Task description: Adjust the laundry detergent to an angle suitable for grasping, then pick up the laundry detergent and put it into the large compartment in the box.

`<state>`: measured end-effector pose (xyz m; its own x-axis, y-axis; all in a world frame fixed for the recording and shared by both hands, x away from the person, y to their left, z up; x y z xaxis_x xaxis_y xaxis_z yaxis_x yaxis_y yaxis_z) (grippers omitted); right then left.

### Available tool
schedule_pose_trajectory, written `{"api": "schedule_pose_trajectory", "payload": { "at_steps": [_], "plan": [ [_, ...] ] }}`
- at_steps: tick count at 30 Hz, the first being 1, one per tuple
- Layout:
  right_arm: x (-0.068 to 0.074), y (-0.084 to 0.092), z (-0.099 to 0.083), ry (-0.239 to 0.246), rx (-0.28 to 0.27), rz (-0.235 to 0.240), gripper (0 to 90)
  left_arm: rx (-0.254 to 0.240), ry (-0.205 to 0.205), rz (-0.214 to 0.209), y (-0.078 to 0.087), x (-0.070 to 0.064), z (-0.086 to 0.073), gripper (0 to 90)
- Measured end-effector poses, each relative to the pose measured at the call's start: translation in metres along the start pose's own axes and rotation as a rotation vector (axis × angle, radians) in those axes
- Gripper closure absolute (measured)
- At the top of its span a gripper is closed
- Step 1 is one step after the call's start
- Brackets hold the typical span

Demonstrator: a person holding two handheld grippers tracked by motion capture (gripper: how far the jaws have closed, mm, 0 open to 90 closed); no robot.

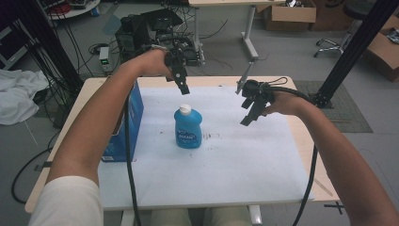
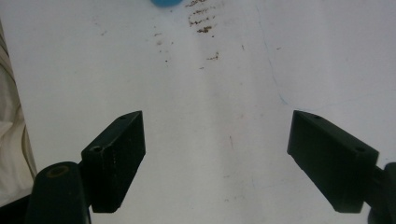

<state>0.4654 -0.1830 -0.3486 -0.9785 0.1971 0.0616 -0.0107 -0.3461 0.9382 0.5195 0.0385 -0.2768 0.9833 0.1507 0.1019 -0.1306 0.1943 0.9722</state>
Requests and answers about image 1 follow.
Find white table sheet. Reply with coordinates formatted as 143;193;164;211
97;86;316;212

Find person's legs in beige trousers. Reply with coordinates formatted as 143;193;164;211
150;206;252;226

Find round white table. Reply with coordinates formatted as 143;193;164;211
39;0;102;21

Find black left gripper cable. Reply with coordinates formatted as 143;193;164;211
123;93;143;226

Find office chair with chrome base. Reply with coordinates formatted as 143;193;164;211
313;0;379;59

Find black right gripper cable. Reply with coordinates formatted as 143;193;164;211
271;86;319;226

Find blue bottle with white cap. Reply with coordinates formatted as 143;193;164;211
173;104;203;150

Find black metal frame post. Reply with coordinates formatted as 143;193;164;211
314;0;399;108

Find person's left hand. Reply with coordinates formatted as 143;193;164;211
137;49;174;80

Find black stand with cables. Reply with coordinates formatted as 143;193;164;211
18;0;85;95

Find grey power supply unit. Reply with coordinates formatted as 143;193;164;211
98;46;112;73

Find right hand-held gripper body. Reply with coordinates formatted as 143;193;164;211
235;60;276;108

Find black computer equipment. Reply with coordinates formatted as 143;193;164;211
114;8;206;68

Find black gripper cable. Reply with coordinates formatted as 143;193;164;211
123;93;143;226
271;86;319;226

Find white crumpled cloth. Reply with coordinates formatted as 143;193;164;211
0;68;50;126

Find white shirt sleeve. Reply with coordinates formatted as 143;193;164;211
27;175;104;226

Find large brown cardboard box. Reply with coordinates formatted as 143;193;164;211
362;14;399;83

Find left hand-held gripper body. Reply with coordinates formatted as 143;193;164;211
165;46;189;77

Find open brown cardboard box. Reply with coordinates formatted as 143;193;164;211
263;0;317;32

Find white desk with metal leg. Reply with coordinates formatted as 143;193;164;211
187;0;287;61

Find light wooden table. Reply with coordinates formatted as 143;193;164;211
24;75;342;215

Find blue cardboard box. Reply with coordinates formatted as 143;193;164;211
101;80;145;163

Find dark grey floor mat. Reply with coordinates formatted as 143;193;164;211
293;79;375;134

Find thin black looped cable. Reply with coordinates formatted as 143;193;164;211
266;76;289;88

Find black floor cable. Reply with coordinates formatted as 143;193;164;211
10;130;62;204

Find person's right hand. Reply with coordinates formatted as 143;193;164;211
262;90;311;118

